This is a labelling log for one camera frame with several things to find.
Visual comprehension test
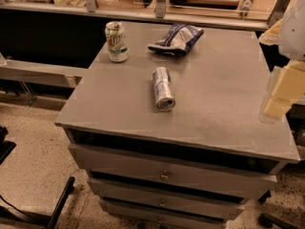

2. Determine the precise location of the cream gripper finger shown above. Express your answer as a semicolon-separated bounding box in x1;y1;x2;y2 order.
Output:
263;60;305;119

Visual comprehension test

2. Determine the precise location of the silver blue redbull can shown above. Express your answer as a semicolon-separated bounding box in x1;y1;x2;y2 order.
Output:
152;67;175;111

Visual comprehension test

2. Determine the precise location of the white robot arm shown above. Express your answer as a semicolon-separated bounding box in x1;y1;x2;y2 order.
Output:
258;0;305;120

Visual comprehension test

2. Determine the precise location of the green white 7up can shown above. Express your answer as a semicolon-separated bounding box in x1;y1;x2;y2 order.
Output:
105;21;128;62

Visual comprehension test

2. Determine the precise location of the grey drawer cabinet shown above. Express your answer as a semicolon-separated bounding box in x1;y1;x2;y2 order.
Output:
56;23;299;229

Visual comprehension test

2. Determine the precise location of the blue white chip bag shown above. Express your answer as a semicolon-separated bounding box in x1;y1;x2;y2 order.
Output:
148;24;204;56

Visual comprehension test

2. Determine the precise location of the top drawer brass knob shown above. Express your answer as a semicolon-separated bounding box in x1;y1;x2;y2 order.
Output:
160;171;169;181

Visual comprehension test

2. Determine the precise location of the drawer brass knob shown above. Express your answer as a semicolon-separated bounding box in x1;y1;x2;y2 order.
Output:
160;171;169;181
159;199;166;207

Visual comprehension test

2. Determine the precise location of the middle drawer brass knob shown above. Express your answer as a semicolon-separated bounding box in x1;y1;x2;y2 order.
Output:
159;199;166;207

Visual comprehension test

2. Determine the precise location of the grey metal ledge beam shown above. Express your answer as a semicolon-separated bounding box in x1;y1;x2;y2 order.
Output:
0;60;87;89

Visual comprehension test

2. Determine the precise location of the black chair leg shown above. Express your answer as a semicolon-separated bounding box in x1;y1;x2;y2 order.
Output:
0;177;75;229

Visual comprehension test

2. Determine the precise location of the metal window rail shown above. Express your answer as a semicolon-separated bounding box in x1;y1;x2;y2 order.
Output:
0;2;269;31

